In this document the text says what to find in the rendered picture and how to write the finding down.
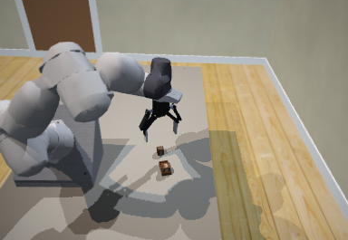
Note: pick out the brown cube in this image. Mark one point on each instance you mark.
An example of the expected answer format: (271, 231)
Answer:
(165, 167)
(160, 150)

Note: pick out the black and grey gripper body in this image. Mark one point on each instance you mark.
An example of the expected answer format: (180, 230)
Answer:
(159, 106)

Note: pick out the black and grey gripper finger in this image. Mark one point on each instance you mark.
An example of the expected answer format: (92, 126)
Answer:
(175, 120)
(147, 121)

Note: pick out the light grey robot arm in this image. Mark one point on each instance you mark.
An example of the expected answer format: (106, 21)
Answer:
(85, 92)

